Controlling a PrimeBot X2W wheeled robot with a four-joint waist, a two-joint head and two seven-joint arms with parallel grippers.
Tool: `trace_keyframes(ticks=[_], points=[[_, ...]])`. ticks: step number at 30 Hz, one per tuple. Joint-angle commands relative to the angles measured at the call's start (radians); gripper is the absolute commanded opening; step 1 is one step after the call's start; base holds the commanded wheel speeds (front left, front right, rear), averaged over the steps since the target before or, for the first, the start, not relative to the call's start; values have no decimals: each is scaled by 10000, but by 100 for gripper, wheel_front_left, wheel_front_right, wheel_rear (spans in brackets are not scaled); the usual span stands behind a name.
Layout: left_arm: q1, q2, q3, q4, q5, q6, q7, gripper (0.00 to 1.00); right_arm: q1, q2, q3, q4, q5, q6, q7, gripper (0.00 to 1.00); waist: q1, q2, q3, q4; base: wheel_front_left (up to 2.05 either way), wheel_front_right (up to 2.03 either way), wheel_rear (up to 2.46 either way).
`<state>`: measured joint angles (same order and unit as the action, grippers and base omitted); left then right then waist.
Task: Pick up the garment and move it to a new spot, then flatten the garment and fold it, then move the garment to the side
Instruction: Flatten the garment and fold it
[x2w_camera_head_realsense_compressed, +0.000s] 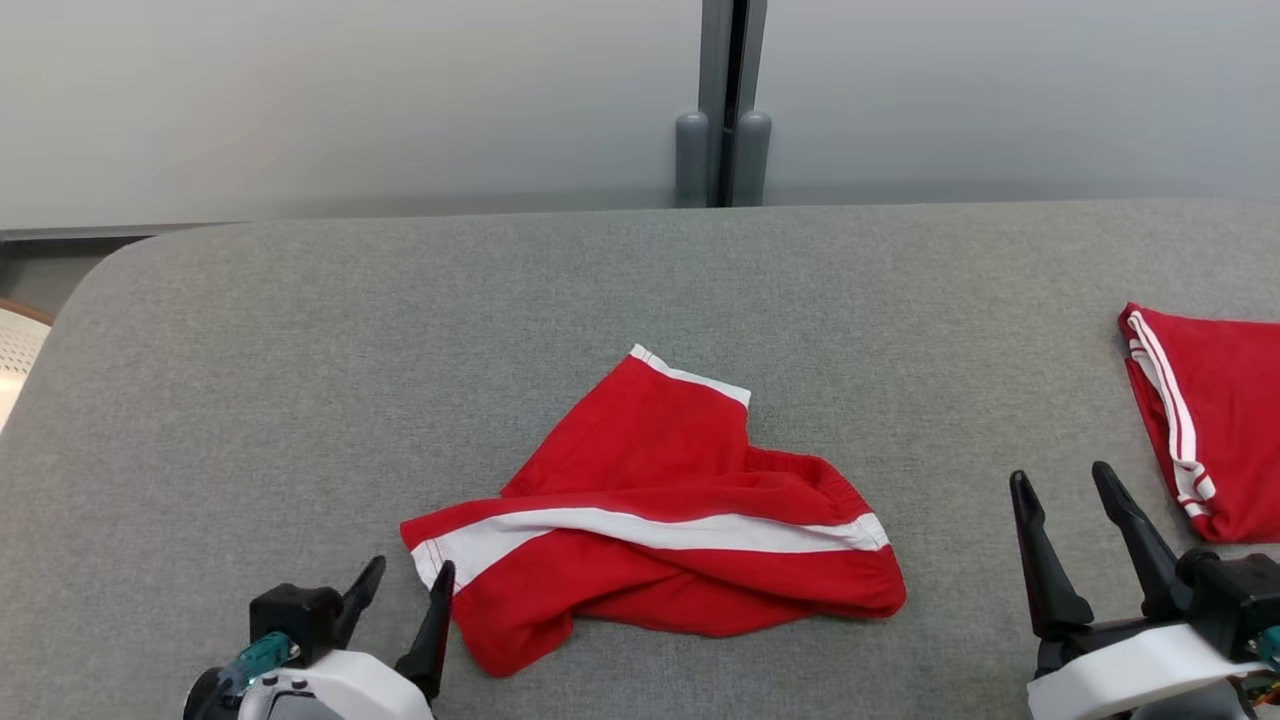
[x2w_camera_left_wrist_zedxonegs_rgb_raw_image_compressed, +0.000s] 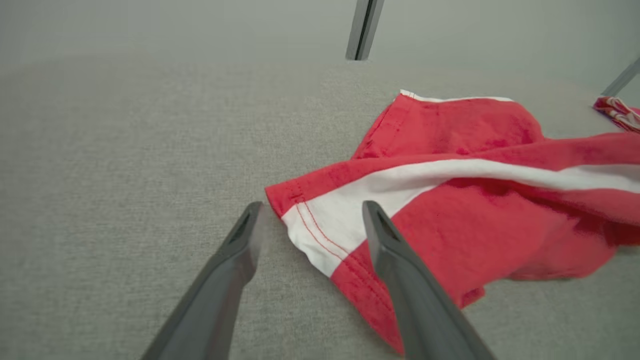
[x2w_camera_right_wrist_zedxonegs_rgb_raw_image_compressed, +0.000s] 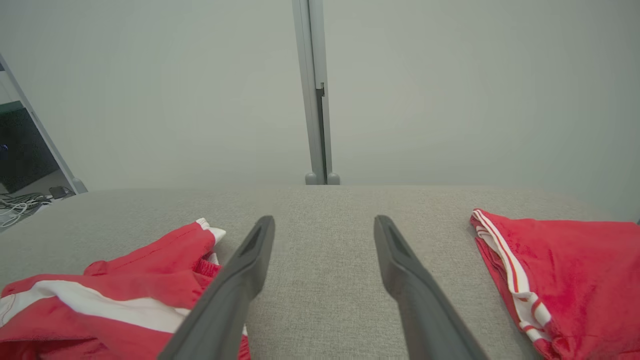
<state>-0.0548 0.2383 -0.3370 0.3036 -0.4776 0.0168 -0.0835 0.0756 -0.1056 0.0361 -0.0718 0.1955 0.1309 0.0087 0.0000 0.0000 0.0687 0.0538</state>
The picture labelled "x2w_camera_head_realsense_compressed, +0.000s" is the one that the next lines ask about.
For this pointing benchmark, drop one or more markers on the white perforated basket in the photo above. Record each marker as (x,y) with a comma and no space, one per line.
(18,360)

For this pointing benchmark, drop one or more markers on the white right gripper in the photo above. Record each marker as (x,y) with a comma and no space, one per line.
(1120,665)

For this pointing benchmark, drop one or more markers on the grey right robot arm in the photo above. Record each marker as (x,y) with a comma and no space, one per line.
(1200,702)

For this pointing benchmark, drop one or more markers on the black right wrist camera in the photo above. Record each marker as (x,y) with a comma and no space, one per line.
(1235,595)

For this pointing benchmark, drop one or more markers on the red white basketball jersey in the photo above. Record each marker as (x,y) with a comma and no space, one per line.
(1230,400)

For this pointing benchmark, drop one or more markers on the red white-striped shorts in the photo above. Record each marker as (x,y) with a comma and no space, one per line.
(650,460)

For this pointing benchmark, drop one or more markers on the grey partition base rail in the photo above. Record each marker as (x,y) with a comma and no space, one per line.
(100,235)

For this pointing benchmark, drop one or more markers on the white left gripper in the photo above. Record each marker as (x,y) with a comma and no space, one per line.
(360,690)

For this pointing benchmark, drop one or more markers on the grey double partition post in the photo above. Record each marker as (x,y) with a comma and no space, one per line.
(722,100)

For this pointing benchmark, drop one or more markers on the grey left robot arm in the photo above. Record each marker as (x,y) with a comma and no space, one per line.
(205,700)

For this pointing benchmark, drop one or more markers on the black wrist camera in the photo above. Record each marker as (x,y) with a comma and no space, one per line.
(295,615)
(1235,595)

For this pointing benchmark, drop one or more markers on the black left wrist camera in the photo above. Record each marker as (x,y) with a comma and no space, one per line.
(295,615)

